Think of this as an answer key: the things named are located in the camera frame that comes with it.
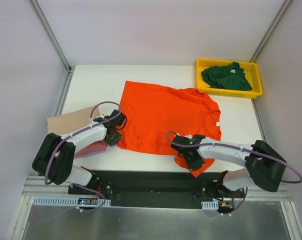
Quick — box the orange t shirt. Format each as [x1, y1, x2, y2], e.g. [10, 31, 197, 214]
[117, 81, 222, 169]

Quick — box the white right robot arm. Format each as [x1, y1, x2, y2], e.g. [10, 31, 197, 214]
[170, 134, 286, 198]

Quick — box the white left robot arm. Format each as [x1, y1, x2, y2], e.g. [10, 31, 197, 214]
[32, 109, 128, 195]

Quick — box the pink folded t shirt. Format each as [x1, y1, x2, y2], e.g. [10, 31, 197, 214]
[75, 140, 108, 157]

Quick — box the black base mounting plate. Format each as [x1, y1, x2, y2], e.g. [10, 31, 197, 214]
[65, 169, 249, 208]

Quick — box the beige folded t shirt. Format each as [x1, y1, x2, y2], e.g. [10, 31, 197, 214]
[47, 106, 94, 136]

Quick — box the green t shirt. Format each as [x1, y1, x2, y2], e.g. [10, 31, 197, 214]
[201, 62, 253, 91]

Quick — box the yellow plastic bin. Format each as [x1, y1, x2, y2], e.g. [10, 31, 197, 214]
[195, 58, 263, 99]

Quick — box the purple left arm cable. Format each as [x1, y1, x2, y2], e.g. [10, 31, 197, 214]
[44, 101, 128, 186]

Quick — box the left aluminium frame post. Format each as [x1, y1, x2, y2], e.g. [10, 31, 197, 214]
[29, 0, 76, 73]

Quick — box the aluminium frame post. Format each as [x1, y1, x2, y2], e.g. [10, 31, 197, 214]
[250, 0, 294, 63]
[29, 0, 76, 73]

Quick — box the aluminium front rail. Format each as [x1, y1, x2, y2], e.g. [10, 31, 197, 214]
[22, 174, 72, 198]

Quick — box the white slotted cable duct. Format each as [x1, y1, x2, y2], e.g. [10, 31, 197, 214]
[33, 196, 111, 208]

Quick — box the right aluminium frame post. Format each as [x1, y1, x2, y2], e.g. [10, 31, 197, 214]
[250, 0, 294, 63]

